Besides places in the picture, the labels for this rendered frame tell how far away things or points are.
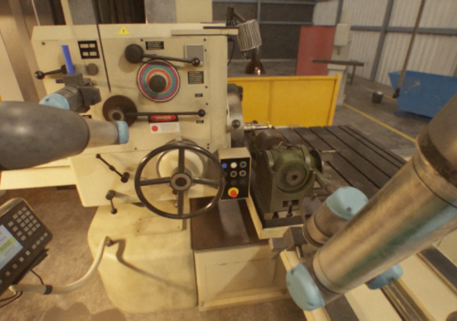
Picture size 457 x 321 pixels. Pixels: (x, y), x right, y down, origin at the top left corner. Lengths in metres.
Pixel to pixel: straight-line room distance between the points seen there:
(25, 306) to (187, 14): 2.44
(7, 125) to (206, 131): 0.88
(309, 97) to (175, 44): 3.15
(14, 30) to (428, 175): 2.03
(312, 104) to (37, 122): 3.88
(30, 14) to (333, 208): 1.88
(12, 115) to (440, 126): 0.53
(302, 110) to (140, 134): 3.18
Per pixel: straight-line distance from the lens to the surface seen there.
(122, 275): 1.94
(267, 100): 3.85
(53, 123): 0.51
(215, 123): 1.21
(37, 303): 2.66
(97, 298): 2.47
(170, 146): 0.99
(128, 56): 1.10
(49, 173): 1.83
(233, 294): 2.16
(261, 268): 1.97
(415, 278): 1.79
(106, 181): 1.40
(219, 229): 1.85
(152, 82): 1.07
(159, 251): 1.79
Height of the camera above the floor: 1.89
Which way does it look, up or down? 28 degrees down
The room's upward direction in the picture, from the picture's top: straight up
